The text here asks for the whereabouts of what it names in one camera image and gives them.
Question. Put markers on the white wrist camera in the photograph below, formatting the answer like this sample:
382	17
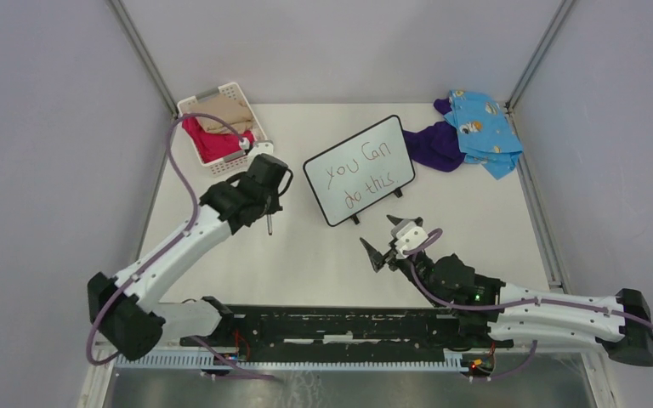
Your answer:
407	240
261	147

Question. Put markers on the blue patterned cloth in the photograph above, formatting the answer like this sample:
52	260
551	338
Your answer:
484	134

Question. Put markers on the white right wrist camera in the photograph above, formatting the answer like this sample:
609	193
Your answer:
407	240

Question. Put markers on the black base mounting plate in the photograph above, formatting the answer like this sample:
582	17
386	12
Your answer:
300	334

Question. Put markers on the purple cloth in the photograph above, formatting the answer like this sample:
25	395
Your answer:
435	146

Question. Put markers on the magenta cloth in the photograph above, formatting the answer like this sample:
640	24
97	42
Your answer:
210	146

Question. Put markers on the white slotted cable duct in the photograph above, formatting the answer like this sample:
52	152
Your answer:
203	360

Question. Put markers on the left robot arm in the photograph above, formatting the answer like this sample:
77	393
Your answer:
127	308

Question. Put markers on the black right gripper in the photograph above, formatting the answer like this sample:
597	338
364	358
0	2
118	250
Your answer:
377	259

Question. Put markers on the beige folded cloth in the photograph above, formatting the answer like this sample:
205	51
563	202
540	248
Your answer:
234	112

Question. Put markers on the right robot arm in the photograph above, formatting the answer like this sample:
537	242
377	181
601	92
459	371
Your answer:
495	311

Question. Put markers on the black framed whiteboard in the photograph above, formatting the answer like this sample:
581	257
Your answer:
360	171

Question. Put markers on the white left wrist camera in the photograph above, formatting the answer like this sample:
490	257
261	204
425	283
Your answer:
261	147

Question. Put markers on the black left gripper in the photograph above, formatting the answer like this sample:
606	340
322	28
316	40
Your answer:
275	205

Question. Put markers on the white plastic basket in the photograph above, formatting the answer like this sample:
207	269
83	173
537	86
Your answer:
235	161

